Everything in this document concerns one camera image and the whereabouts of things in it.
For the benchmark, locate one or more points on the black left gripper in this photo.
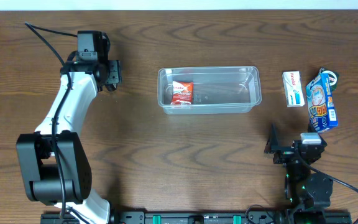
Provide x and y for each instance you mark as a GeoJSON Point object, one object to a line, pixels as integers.
{"type": "Point", "coordinates": [114, 71]}

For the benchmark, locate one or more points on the blue Kool Fever box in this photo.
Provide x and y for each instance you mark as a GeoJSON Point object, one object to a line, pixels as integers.
{"type": "Point", "coordinates": [321, 108]}

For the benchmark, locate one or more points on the white Panadol box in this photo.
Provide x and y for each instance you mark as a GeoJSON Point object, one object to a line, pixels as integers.
{"type": "Point", "coordinates": [293, 89]}

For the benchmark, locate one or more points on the red Panadol box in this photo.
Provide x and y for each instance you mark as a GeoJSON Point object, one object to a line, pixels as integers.
{"type": "Point", "coordinates": [182, 93]}

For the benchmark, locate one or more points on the clear plastic container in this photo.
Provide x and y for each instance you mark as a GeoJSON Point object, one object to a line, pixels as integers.
{"type": "Point", "coordinates": [230, 89]}

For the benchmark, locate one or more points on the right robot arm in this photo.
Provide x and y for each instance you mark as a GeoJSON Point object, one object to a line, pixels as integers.
{"type": "Point", "coordinates": [308, 192]}

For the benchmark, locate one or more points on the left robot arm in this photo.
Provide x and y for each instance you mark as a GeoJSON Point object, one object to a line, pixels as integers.
{"type": "Point", "coordinates": [54, 167]}

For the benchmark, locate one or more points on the dark green round tin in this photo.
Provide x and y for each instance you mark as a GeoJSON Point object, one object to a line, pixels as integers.
{"type": "Point", "coordinates": [333, 77]}

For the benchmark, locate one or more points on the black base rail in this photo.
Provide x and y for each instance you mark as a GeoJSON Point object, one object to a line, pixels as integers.
{"type": "Point", "coordinates": [252, 216]}

